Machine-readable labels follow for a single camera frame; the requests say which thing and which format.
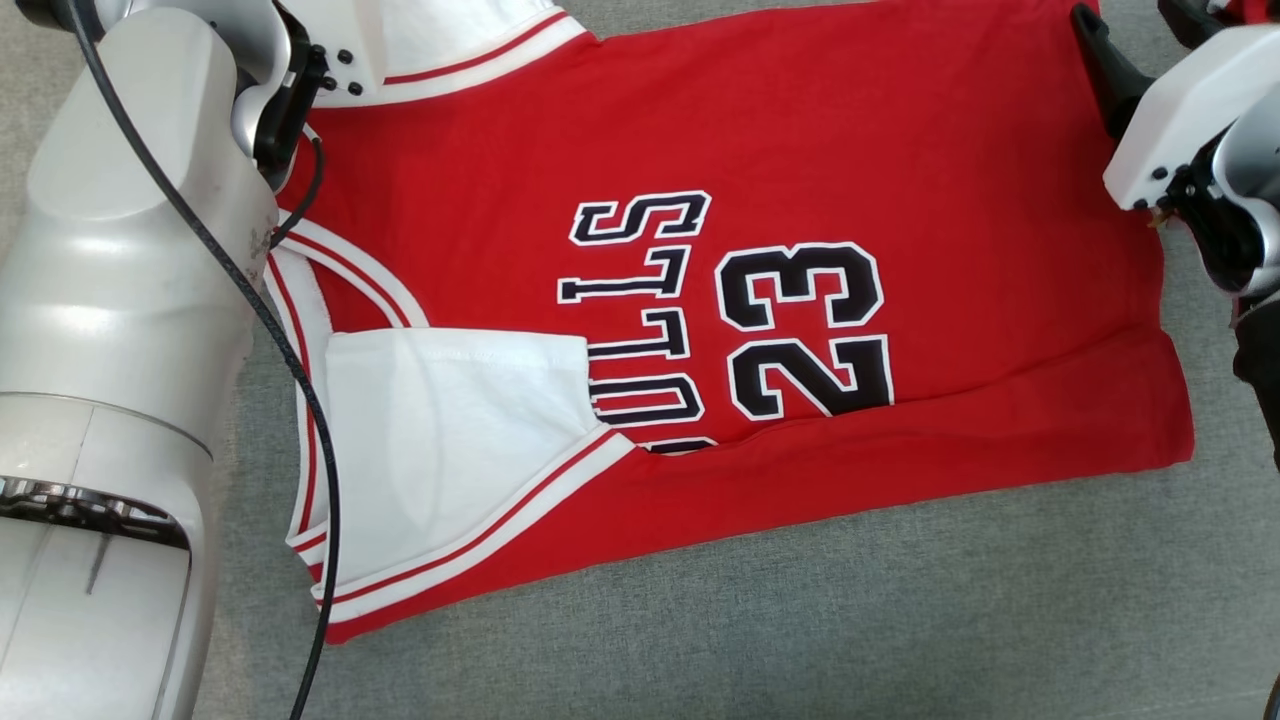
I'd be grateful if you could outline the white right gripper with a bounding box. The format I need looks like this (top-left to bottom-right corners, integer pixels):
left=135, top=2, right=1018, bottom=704
left=1070, top=0, right=1280, bottom=211

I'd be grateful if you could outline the long black left arm cable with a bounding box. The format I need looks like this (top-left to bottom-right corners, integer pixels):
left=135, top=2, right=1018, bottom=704
left=65, top=0, right=343, bottom=720

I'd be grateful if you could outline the short black cable loop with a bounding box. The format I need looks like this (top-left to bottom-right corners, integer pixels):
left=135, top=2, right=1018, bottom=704
left=268, top=135, right=326, bottom=251

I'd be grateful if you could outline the red basketball jersey number 23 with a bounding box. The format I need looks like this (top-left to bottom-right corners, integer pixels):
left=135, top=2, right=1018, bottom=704
left=262, top=0, right=1196, bottom=646

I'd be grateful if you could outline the grey fabric sofa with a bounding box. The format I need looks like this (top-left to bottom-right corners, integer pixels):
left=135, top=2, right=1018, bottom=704
left=0, top=0, right=1280, bottom=720

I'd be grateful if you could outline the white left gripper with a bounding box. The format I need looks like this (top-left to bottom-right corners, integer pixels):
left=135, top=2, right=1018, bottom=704
left=280, top=0, right=386, bottom=106

